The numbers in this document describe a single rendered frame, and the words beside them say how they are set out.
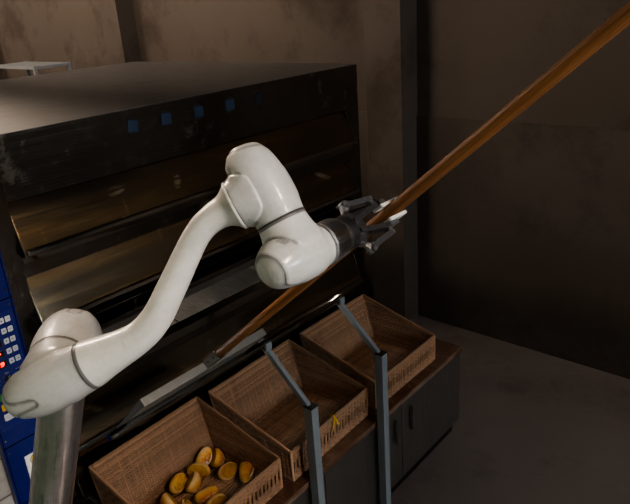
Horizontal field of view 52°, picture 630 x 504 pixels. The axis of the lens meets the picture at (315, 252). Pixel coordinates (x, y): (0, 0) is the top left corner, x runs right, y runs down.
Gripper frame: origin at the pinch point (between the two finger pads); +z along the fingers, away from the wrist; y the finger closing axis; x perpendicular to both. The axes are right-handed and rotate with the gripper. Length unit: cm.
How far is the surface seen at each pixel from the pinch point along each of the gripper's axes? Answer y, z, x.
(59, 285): -51, -21, -120
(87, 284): -48, -11, -121
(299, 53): -186, 288, -201
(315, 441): 47, 38, -123
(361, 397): 46, 83, -137
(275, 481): 52, 28, -147
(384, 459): 77, 85, -149
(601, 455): 150, 194, -123
